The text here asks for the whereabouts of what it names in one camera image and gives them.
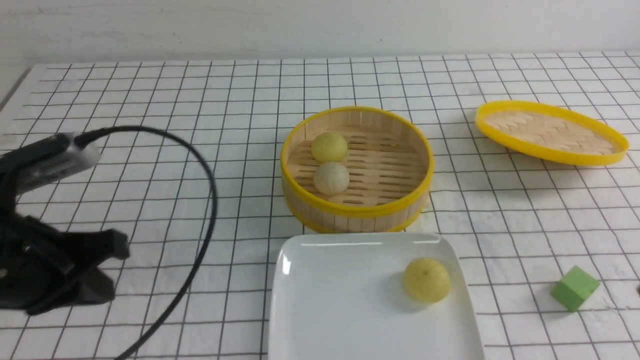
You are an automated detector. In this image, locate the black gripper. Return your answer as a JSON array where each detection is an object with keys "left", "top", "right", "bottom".
[{"left": 1, "top": 192, "right": 130, "bottom": 316}]

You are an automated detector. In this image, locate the pale white steamed bun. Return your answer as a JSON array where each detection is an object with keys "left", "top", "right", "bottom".
[{"left": 313, "top": 162, "right": 350, "bottom": 197}]

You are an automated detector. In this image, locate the yellow-green steamed bun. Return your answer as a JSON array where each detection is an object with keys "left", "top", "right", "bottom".
[{"left": 311, "top": 132, "right": 349, "bottom": 164}]

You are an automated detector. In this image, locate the yellow steamed bun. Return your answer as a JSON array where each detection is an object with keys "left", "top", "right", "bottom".
[{"left": 402, "top": 257, "right": 451, "bottom": 305}]

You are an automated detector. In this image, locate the white square plate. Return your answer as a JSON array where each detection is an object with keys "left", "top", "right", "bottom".
[{"left": 268, "top": 232, "right": 485, "bottom": 360}]

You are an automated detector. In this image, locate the yellow rimmed bamboo steamer basket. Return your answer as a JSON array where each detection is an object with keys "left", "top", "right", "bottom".
[{"left": 279, "top": 106, "right": 435, "bottom": 233}]

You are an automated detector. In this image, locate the yellow rimmed bamboo steamer lid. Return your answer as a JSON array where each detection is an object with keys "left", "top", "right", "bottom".
[{"left": 475, "top": 100, "right": 629, "bottom": 167}]

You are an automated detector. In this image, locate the green foam cube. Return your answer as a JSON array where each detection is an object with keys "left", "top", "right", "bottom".
[{"left": 550, "top": 266, "right": 601, "bottom": 313}]

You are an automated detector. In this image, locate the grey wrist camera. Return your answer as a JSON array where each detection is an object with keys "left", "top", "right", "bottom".
[{"left": 0, "top": 133, "right": 101, "bottom": 196}]

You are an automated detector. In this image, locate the black camera cable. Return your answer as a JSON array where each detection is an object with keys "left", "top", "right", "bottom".
[{"left": 75, "top": 125, "right": 219, "bottom": 360}]

